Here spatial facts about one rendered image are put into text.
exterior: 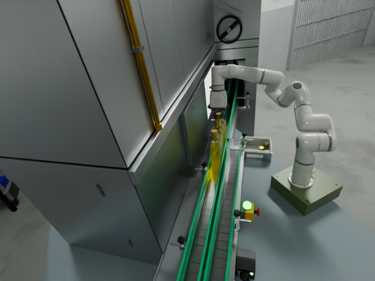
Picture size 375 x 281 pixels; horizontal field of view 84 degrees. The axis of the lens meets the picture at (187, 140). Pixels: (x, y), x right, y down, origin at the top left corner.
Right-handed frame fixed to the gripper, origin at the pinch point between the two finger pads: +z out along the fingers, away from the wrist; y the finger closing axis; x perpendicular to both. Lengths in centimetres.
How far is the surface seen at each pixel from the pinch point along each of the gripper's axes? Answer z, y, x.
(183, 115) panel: -7.9, -12.9, -30.1
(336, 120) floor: 63, 140, 213
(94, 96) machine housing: -26, -17, -84
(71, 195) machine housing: 13, -47, -73
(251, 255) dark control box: 48, 21, -54
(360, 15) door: -102, 260, 527
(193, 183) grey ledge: 35.2, -11.9, -23.4
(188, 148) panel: 11.8, -12.9, -24.8
